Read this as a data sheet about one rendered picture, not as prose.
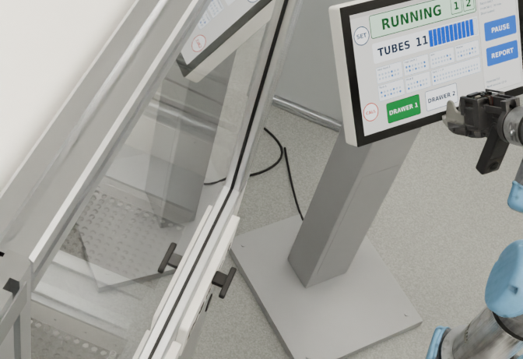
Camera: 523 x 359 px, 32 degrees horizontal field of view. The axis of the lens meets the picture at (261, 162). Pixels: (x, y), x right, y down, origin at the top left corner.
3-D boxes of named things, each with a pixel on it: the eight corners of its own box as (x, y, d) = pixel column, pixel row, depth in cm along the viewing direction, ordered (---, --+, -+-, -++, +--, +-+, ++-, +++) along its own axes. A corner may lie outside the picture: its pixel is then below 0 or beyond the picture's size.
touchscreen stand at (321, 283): (419, 325, 290) (564, 118, 211) (300, 378, 271) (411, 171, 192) (339, 204, 313) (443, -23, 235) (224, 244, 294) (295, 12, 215)
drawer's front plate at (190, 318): (231, 244, 196) (240, 216, 188) (180, 357, 178) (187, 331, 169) (224, 241, 196) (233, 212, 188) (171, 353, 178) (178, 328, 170)
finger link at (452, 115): (441, 95, 192) (471, 100, 184) (444, 121, 194) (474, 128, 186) (429, 98, 191) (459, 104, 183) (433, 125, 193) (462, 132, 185)
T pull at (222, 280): (236, 270, 183) (237, 267, 182) (222, 300, 178) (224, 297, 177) (219, 264, 183) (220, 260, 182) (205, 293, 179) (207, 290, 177)
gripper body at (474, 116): (485, 87, 186) (528, 95, 175) (488, 128, 188) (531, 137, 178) (455, 96, 182) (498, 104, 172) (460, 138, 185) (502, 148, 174)
